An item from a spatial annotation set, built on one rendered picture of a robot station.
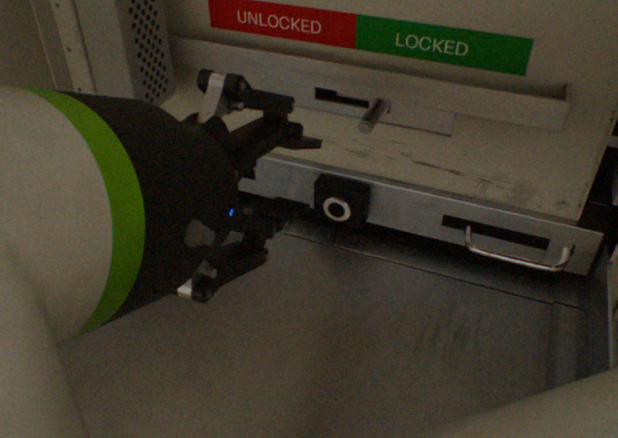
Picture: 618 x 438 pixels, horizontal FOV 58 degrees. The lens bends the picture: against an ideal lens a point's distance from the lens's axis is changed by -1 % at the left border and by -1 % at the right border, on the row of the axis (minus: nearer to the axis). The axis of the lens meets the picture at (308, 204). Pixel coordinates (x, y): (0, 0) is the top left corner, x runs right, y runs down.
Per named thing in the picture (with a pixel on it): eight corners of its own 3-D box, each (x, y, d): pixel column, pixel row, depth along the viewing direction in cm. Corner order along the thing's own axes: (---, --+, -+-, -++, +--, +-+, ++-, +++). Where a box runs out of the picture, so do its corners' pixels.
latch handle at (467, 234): (568, 279, 55) (571, 272, 54) (458, 250, 58) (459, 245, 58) (570, 245, 59) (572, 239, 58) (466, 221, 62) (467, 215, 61)
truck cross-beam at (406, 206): (586, 277, 59) (604, 234, 55) (149, 168, 74) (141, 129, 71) (587, 247, 62) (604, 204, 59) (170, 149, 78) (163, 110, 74)
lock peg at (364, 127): (374, 140, 54) (377, 103, 51) (352, 135, 54) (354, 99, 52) (392, 110, 58) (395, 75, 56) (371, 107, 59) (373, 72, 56)
